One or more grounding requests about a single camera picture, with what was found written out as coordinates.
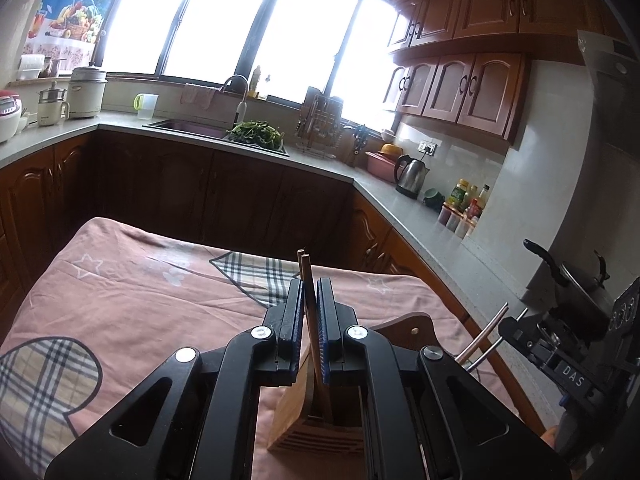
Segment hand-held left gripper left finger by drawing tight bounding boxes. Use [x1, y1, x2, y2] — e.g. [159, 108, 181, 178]
[44, 279, 307, 480]

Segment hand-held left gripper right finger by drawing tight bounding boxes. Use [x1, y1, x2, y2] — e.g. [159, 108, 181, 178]
[315, 278, 572, 480]

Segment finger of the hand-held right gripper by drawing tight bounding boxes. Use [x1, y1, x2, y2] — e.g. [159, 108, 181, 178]
[498, 315, 534, 357]

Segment wooden utensil holder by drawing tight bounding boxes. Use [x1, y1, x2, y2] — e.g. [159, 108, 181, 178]
[266, 312, 437, 462]

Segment black wok with lid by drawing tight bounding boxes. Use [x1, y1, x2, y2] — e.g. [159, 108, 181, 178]
[523, 238, 622, 342]

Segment pink heart print bedsheet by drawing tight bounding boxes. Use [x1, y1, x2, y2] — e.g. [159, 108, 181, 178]
[0, 216, 482, 480]

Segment green label oil bottle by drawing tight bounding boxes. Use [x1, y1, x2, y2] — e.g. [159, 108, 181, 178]
[446, 178, 471, 212]

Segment pink plastic basin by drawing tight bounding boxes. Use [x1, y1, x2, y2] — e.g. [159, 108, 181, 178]
[364, 151, 406, 184]

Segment dark knife block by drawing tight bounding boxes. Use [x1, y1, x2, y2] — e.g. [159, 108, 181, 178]
[344, 123, 371, 167]

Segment steel electric kettle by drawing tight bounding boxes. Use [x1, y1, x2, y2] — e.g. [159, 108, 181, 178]
[393, 154, 432, 200]

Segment wooden base cabinets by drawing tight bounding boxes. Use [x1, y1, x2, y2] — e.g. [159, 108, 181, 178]
[0, 124, 547, 437]

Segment green leafy vegetables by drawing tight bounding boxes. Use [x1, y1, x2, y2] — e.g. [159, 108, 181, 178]
[227, 119, 286, 151]

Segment metal dish rack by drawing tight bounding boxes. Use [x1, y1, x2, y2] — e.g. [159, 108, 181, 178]
[294, 86, 346, 159]

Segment steel kitchen faucet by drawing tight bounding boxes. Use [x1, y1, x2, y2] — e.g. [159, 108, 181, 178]
[221, 74, 250, 132]

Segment steel kitchen sink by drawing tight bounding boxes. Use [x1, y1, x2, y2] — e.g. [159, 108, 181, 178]
[142, 117, 291, 159]

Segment pink dish cloth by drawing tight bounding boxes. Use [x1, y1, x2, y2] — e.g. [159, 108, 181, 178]
[179, 82, 221, 111]

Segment yellow green measuring jug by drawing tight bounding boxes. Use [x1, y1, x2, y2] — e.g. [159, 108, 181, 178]
[132, 92, 160, 121]

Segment dark framed kitchen window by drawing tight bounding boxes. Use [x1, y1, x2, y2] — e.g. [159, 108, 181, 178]
[99, 0, 417, 112]

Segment large white electric cooker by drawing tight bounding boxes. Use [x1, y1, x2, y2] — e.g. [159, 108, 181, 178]
[67, 62, 109, 120]

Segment small white electric pot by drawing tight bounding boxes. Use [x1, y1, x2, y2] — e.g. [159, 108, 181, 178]
[36, 81, 71, 128]

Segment pink white rice cooker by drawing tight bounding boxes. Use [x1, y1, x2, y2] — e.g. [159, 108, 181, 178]
[0, 89, 24, 144]

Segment paper towel roll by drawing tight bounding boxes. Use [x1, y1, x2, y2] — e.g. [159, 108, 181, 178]
[17, 54, 44, 81]

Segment wooden wall cabinet row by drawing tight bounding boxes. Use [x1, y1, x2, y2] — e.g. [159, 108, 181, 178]
[386, 0, 617, 54]
[381, 51, 532, 148]

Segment tropical fruit wall poster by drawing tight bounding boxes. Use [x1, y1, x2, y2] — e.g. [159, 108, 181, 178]
[22, 0, 132, 69]

